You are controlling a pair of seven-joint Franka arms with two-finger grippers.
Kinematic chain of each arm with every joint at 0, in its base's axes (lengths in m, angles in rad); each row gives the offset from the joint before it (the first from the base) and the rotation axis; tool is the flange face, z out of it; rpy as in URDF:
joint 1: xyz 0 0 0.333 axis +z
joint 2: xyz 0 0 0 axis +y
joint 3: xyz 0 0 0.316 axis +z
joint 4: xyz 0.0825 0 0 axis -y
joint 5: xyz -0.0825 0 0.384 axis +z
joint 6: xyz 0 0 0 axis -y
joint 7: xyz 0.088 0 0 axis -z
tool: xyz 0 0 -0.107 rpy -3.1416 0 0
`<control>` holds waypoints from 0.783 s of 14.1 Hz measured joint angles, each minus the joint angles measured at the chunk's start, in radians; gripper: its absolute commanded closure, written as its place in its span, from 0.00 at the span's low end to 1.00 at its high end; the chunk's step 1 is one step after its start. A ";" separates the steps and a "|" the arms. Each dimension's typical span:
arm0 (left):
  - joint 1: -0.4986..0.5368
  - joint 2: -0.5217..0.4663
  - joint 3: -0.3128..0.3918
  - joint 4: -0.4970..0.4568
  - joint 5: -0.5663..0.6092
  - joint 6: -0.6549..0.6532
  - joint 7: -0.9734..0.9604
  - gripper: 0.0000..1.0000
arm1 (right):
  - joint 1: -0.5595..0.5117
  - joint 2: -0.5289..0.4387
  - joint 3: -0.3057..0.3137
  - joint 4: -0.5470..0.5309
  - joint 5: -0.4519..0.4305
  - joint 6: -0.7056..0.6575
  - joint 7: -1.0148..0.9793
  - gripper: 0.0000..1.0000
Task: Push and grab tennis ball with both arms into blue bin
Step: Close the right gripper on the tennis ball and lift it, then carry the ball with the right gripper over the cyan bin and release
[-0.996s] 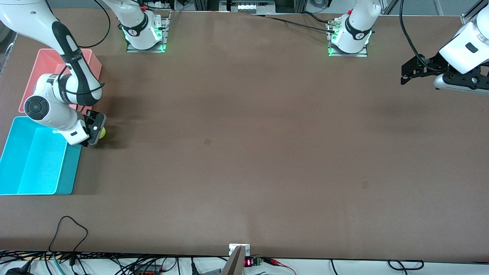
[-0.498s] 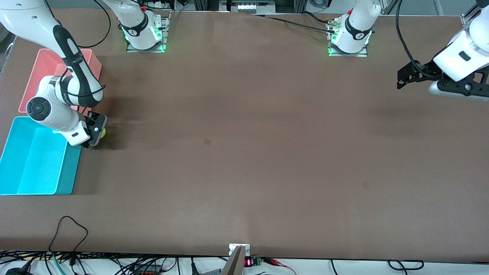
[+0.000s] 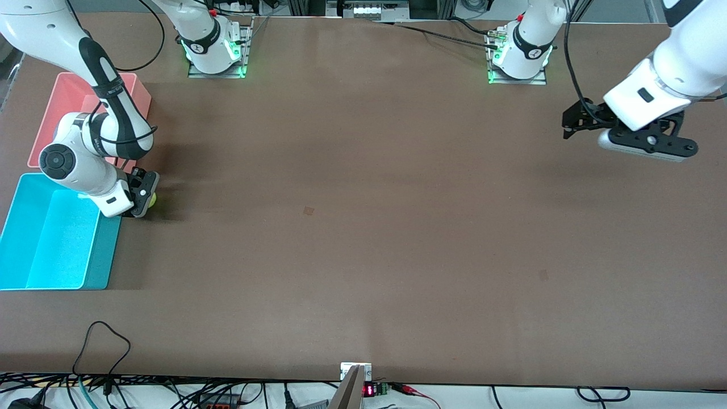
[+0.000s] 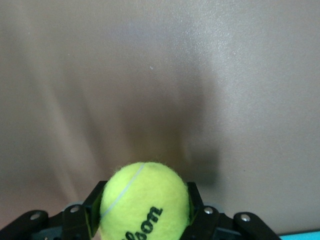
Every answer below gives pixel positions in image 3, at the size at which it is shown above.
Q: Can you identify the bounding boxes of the long black table cable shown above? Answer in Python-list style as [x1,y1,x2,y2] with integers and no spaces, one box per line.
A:
[375,20,503,52]

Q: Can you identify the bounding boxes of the pink plastic bin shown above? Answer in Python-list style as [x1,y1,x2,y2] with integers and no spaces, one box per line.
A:
[27,72,152,174]

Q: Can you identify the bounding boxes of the grey camera mount bar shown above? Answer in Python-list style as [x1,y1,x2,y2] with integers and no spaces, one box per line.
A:
[328,365,366,409]

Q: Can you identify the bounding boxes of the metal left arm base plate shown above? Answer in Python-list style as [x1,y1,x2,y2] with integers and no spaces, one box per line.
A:
[486,28,548,86]

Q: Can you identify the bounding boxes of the white mount bracket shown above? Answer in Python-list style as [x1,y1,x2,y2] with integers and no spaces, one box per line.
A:
[340,362,373,381]

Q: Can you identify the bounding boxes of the red clip wires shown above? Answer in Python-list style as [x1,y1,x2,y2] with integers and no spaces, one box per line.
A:
[392,383,441,409]

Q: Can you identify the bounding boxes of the black flat loop cable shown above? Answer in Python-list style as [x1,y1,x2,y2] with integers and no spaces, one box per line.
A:
[576,386,631,403]

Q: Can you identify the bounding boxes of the thin black looped cable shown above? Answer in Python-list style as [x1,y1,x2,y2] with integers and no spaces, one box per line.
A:
[72,321,132,380]

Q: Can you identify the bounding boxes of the short black table cable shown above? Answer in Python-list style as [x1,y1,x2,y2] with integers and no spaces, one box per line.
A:
[449,16,496,37]

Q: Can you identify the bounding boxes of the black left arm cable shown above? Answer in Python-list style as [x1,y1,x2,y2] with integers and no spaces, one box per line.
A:
[565,0,604,123]

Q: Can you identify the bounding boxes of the aluminium frame device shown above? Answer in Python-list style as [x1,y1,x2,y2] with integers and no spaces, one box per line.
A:
[327,0,411,21]

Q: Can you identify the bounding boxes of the blue plastic bin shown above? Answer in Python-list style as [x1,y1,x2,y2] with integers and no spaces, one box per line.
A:
[0,172,123,291]

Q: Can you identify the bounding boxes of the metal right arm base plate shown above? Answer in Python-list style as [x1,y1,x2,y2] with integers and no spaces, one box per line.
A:
[187,17,253,79]

